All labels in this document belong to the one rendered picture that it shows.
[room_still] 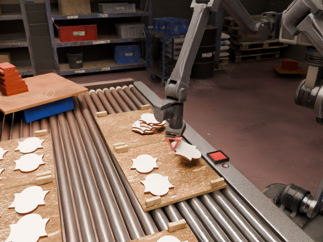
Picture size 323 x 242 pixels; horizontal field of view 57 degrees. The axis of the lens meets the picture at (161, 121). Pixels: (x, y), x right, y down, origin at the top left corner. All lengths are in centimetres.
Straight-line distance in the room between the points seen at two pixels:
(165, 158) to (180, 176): 15
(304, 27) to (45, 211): 104
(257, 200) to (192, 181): 25
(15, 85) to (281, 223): 157
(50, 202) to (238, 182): 73
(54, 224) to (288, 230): 77
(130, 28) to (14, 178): 475
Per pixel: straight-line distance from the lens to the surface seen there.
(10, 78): 195
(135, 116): 174
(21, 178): 134
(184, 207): 112
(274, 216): 116
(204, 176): 124
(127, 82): 232
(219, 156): 139
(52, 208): 115
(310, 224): 223
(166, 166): 129
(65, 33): 560
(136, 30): 587
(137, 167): 127
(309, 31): 104
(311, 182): 305
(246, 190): 124
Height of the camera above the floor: 167
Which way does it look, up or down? 26 degrees down
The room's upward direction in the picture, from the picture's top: straight up
